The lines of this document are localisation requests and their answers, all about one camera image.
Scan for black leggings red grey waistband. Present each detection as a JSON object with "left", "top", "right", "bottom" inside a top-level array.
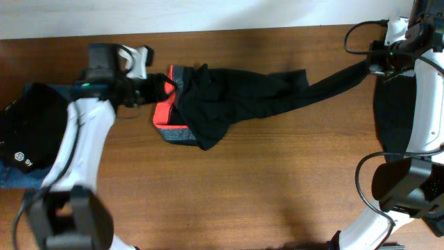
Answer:
[{"left": 153, "top": 61, "right": 368, "bottom": 151}]

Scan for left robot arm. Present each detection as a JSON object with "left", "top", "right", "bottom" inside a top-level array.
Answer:
[{"left": 19, "top": 43, "right": 174, "bottom": 250}]

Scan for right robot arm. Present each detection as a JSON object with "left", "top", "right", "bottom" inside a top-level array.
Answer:
[{"left": 327, "top": 0, "right": 443, "bottom": 249}]

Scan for black garment pile right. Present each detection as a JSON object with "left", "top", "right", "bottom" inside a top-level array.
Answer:
[{"left": 373, "top": 72, "right": 444, "bottom": 238}]

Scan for folded black shirt with logo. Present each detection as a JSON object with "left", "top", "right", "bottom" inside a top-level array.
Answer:
[{"left": 1, "top": 83, "right": 68, "bottom": 174}]

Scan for folded blue jeans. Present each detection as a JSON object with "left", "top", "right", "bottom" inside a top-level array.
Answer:
[{"left": 0, "top": 82, "right": 53, "bottom": 190}]

